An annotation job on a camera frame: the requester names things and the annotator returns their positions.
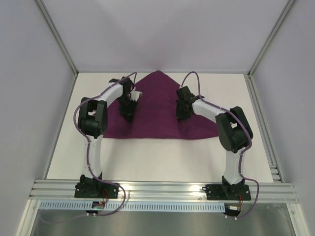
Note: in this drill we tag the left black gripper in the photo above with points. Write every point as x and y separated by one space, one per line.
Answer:
128 114

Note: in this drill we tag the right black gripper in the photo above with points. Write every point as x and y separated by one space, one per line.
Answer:
182 108

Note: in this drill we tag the purple surgical drape cloth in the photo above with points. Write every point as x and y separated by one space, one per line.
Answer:
155 115

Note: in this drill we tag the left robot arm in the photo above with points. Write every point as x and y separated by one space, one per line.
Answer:
91 121

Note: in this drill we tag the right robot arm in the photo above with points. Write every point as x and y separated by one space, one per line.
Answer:
234 131

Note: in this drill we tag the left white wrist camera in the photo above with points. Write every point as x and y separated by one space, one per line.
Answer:
135 95

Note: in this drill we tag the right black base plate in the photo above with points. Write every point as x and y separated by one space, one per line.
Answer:
216 193

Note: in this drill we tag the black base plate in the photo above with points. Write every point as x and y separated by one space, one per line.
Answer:
216 193
95 191

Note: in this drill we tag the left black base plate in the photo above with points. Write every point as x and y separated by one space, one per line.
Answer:
95 191

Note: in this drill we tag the white slotted cable duct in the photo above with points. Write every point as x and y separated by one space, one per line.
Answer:
133 206

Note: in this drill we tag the aluminium mounting rail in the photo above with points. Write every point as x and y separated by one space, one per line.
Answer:
57 189

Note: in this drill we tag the left aluminium frame post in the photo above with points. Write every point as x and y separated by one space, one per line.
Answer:
54 31

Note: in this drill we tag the aluminium frame post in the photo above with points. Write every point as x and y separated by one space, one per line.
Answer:
272 35
54 31

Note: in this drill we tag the right aluminium frame post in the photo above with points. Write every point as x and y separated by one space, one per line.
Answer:
272 35

